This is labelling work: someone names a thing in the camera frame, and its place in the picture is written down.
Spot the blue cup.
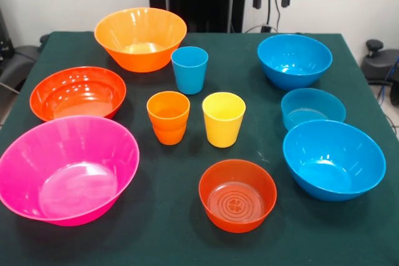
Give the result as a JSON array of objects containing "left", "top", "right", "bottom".
[{"left": 171, "top": 46, "right": 209, "bottom": 95}]

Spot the large orange bowl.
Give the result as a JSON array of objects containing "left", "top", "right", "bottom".
[{"left": 94, "top": 7, "right": 188, "bottom": 73}]

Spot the large blue bowl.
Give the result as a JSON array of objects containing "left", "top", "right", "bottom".
[
  {"left": 257, "top": 34, "right": 334, "bottom": 92},
  {"left": 282, "top": 119, "right": 387, "bottom": 202}
]

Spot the small teal blue bowl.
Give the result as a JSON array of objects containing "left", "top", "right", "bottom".
[{"left": 281, "top": 88, "right": 347, "bottom": 132}]

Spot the yellow cup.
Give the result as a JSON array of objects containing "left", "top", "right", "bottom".
[{"left": 201, "top": 92, "right": 247, "bottom": 148}]

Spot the orange cup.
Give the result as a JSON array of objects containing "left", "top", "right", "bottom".
[
  {"left": 151, "top": 121, "right": 188, "bottom": 146},
  {"left": 147, "top": 91, "right": 191, "bottom": 131}
]

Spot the small red bowl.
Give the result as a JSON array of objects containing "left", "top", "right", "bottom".
[{"left": 198, "top": 159, "right": 277, "bottom": 234}]

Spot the wide red bowl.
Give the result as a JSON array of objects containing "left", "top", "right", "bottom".
[{"left": 29, "top": 66, "right": 127, "bottom": 123}]

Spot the large pink bowl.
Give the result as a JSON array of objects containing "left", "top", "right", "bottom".
[{"left": 0, "top": 115, "right": 140, "bottom": 227}]

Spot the dark green table cloth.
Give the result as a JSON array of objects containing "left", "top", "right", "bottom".
[{"left": 0, "top": 31, "right": 399, "bottom": 266}]

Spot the black wall cable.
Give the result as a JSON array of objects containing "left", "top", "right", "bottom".
[{"left": 246, "top": 0, "right": 281, "bottom": 33}]

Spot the black pedestal leg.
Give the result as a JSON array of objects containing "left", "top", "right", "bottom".
[
  {"left": 361, "top": 39, "right": 399, "bottom": 107},
  {"left": 0, "top": 34, "right": 49, "bottom": 92}
]

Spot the blue cable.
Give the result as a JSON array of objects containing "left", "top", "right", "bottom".
[{"left": 377, "top": 57, "right": 399, "bottom": 105}]

